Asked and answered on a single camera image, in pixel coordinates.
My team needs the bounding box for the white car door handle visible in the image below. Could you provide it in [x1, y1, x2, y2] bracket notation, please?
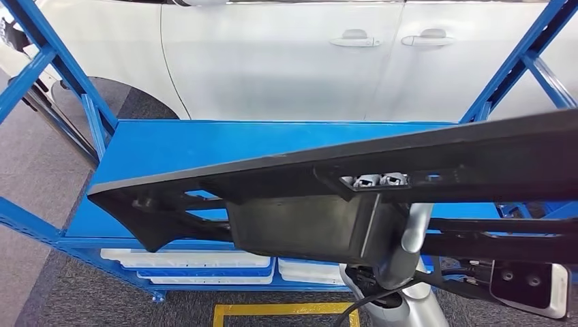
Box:
[401, 27, 456, 48]
[329, 29, 382, 49]

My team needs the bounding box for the black camera bracket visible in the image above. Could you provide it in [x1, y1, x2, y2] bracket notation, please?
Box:
[424, 266, 498, 302]

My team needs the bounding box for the blue plastic bin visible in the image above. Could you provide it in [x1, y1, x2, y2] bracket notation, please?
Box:
[135, 259, 276, 280]

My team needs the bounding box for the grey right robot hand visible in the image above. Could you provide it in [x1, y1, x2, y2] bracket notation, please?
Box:
[352, 172, 434, 291]

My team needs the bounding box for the white car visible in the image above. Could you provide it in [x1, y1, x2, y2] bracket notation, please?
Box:
[0, 0, 578, 123]

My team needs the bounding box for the blue metal shelf rack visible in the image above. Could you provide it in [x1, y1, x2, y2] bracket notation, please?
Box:
[0, 0, 578, 303]

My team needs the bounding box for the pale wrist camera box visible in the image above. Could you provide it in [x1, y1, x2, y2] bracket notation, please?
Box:
[489, 260, 571, 320]

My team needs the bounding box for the black plastic car part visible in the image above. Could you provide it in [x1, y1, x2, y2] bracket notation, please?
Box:
[87, 108, 578, 268]

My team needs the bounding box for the clear white plastic bin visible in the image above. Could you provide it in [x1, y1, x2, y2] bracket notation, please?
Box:
[100, 248, 272, 270]

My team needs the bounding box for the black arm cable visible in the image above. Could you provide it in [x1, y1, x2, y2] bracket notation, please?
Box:
[333, 281, 419, 327]

